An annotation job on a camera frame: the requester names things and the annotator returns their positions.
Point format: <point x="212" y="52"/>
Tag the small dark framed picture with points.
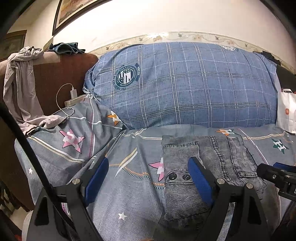
<point x="12" y="43"/>

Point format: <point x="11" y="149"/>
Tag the framed picture on wall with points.
<point x="69" y="10"/>

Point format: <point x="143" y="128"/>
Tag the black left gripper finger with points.
<point x="269" y="173"/>
<point x="248" y="221"/>
<point x="66" y="216"/>

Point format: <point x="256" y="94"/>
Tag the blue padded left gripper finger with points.
<point x="285" y="167"/>

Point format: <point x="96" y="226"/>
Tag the blue plaid pillow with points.
<point x="185" y="83"/>

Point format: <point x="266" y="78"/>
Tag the grey garment on headboard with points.
<point x="19" y="93"/>

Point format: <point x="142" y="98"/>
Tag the brown wooden headboard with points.
<point x="51" y="71"/>

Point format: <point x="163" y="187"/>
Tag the grey patterned bed sheet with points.
<point x="148" y="193"/>

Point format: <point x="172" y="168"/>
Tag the white charger with cable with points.
<point x="73" y="99"/>

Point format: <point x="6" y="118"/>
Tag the dark green cloth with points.
<point x="66" y="48"/>

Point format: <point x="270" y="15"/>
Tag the white paper bag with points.
<point x="286" y="105"/>

